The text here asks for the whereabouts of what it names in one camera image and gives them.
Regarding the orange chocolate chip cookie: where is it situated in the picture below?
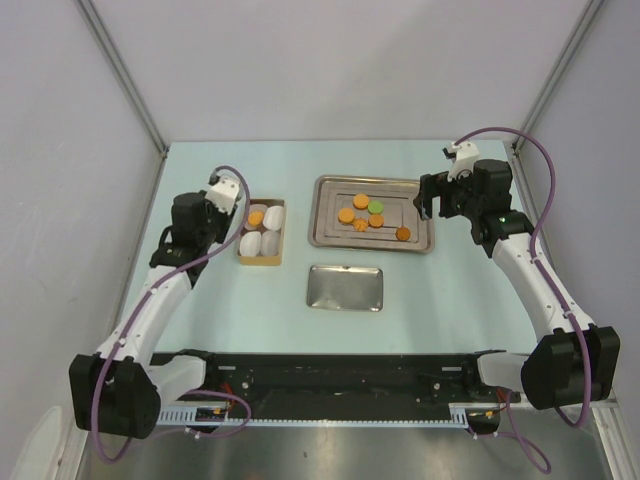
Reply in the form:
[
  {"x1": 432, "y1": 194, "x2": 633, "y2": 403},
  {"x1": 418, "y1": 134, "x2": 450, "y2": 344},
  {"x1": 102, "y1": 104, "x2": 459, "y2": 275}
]
[{"x1": 395, "y1": 226, "x2": 411, "y2": 242}]

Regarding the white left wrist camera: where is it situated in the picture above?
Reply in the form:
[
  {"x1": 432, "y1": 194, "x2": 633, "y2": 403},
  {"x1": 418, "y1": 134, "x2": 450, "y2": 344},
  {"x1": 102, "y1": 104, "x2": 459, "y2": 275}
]
[{"x1": 205, "y1": 174, "x2": 243, "y2": 215}]

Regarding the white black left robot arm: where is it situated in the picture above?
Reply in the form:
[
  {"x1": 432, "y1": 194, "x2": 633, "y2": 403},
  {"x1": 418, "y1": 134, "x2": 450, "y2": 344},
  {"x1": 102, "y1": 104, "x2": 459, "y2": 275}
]
[{"x1": 69, "y1": 189, "x2": 241, "y2": 439}]

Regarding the aluminium frame post right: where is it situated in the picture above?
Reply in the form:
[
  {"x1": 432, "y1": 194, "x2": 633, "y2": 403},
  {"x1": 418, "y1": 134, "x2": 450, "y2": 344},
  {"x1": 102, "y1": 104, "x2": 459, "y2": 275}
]
[{"x1": 512, "y1": 0, "x2": 609, "y2": 151}]

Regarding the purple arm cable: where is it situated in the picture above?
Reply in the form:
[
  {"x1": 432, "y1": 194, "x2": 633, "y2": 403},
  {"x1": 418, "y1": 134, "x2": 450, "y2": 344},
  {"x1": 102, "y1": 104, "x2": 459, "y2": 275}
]
[
  {"x1": 92, "y1": 165, "x2": 253, "y2": 464},
  {"x1": 449, "y1": 127, "x2": 594, "y2": 474}
]

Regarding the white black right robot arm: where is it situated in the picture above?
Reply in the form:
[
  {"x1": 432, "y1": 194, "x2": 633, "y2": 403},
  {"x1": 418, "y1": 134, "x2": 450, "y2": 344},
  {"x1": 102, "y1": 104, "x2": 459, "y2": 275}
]
[{"x1": 414, "y1": 159, "x2": 620, "y2": 410}]

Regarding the white paper cupcake liner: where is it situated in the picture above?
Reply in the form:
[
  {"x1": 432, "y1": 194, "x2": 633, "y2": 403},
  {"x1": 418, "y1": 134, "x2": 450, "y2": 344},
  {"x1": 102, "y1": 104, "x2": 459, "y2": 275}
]
[
  {"x1": 238, "y1": 231, "x2": 262, "y2": 257},
  {"x1": 260, "y1": 230, "x2": 281, "y2": 257},
  {"x1": 245, "y1": 204, "x2": 268, "y2": 231},
  {"x1": 263, "y1": 205, "x2": 285, "y2": 231}
]

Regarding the green sandwich cookie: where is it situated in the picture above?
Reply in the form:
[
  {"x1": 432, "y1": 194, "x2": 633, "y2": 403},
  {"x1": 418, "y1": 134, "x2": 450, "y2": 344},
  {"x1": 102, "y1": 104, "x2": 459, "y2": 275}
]
[{"x1": 367, "y1": 200, "x2": 384, "y2": 214}]

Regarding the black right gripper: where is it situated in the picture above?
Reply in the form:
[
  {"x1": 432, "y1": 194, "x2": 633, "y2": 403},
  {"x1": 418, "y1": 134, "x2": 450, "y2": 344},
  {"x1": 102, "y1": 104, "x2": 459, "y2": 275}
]
[{"x1": 412, "y1": 164, "x2": 482, "y2": 221}]

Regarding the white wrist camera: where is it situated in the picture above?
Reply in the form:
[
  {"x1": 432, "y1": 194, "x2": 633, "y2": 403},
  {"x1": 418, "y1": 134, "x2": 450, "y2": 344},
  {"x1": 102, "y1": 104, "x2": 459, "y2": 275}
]
[
  {"x1": 205, "y1": 174, "x2": 243, "y2": 215},
  {"x1": 443, "y1": 141, "x2": 480, "y2": 182}
]

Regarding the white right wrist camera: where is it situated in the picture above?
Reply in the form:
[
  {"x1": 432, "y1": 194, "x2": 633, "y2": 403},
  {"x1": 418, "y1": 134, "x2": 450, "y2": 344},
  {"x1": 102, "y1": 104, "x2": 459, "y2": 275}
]
[{"x1": 443, "y1": 141, "x2": 480, "y2": 182}]

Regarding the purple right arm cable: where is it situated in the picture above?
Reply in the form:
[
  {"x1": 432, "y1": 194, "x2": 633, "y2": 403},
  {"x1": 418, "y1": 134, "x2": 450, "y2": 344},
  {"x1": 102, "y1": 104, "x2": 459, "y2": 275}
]
[{"x1": 449, "y1": 127, "x2": 594, "y2": 474}]

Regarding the aluminium frame post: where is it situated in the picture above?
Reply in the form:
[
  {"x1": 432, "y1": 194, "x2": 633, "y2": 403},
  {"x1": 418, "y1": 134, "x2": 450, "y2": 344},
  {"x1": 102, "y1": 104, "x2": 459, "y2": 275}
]
[
  {"x1": 512, "y1": 0, "x2": 609, "y2": 151},
  {"x1": 74, "y1": 0, "x2": 169, "y2": 154}
]

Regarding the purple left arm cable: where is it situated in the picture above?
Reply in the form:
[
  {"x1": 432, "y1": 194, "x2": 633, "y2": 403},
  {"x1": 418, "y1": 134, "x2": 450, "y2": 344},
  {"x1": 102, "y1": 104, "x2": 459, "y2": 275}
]
[{"x1": 92, "y1": 165, "x2": 253, "y2": 464}]

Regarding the gold cookie tin box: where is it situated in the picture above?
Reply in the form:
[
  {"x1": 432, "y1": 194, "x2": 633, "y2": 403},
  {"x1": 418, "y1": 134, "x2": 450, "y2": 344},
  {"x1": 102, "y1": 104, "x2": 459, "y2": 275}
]
[{"x1": 236, "y1": 198, "x2": 287, "y2": 266}]

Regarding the white slotted cable duct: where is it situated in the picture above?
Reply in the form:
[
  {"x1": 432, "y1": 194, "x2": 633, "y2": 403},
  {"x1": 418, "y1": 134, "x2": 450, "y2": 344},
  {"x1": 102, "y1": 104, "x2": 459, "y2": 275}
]
[{"x1": 159, "y1": 403, "x2": 474, "y2": 429}]

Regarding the aluminium frame post left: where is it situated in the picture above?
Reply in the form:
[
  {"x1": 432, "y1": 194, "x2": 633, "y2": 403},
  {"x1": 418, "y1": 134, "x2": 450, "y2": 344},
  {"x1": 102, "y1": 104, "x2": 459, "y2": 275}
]
[{"x1": 74, "y1": 0, "x2": 169, "y2": 154}]

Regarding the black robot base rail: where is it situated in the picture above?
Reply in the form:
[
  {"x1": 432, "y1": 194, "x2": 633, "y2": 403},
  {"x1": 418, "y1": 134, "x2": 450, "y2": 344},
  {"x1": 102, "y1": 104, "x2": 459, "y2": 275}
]
[{"x1": 198, "y1": 352, "x2": 507, "y2": 423}]

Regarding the large steel baking tray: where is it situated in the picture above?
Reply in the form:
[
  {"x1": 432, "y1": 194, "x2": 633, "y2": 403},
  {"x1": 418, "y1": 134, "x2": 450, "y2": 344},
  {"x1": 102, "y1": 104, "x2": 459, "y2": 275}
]
[{"x1": 309, "y1": 175, "x2": 435, "y2": 254}]

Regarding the small steel tin lid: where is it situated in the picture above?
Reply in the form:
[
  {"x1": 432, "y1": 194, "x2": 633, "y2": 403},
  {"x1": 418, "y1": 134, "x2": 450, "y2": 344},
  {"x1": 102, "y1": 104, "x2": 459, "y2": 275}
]
[{"x1": 306, "y1": 265, "x2": 384, "y2": 312}]

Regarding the orange swirl flower cookie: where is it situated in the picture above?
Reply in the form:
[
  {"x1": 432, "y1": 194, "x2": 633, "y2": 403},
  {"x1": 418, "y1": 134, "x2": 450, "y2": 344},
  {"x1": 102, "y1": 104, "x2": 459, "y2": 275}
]
[{"x1": 352, "y1": 218, "x2": 369, "y2": 232}]

